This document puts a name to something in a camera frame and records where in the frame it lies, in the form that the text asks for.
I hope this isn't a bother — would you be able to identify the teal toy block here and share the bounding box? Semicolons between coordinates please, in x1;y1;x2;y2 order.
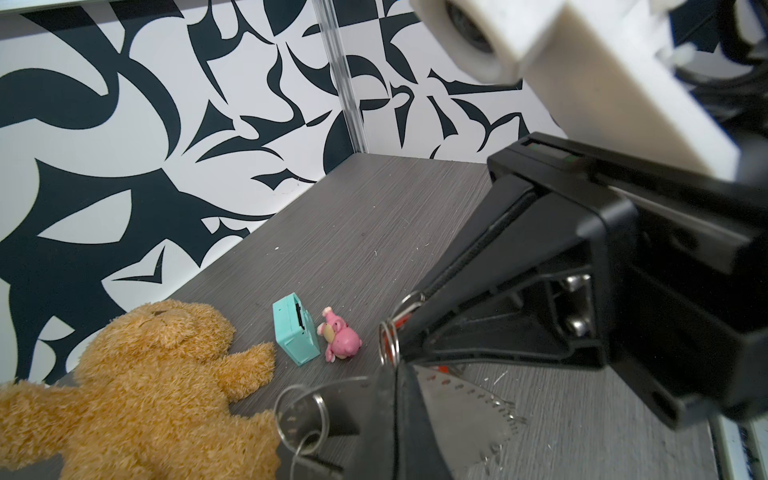
272;293;321;366

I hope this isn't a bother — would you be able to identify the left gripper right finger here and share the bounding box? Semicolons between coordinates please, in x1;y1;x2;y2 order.
395;363;452;480

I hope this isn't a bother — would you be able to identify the pink toy figure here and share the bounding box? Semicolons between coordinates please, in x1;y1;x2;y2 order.
317;306;363;363

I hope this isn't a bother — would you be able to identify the brown teddy bear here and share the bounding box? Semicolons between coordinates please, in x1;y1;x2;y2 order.
1;300;280;479

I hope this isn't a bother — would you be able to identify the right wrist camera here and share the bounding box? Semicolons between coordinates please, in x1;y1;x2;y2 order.
413;1;740;181

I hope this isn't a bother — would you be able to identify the red key tag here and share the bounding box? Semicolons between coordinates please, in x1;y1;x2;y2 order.
377;290;426;367

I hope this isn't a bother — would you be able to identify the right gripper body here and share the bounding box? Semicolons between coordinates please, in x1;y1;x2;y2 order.
488;133;767;429

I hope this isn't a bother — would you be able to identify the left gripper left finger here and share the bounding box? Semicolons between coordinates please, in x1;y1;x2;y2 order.
347;366;397;480

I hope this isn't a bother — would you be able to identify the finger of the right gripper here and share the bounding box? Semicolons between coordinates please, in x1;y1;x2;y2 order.
402;175;637;369

